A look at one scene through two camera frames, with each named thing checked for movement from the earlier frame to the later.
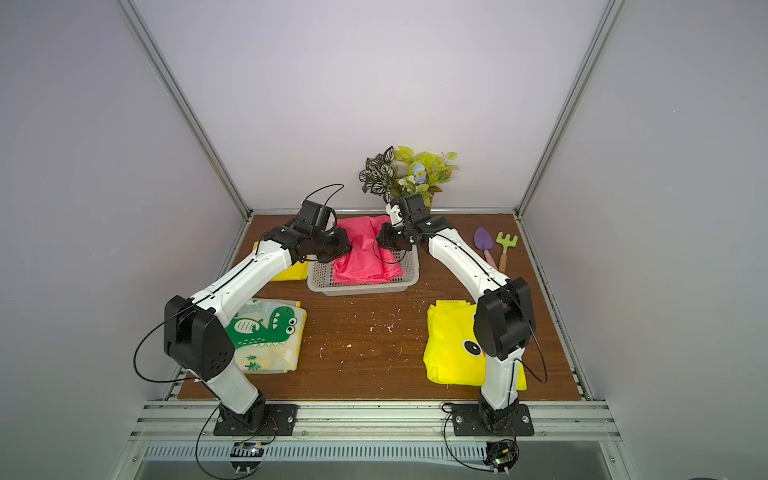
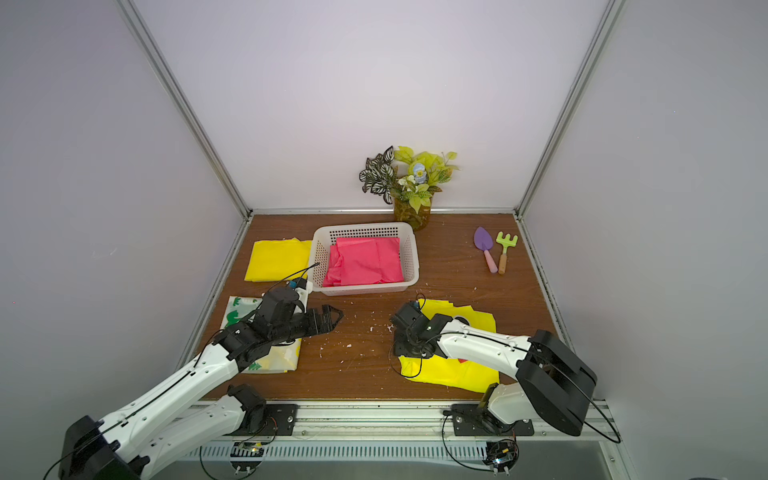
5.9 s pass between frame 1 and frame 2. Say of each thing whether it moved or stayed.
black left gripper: moved
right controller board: stayed
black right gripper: moved
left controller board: stayed
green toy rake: stayed
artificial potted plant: stayed
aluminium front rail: stayed
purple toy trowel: stayed
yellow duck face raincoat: moved
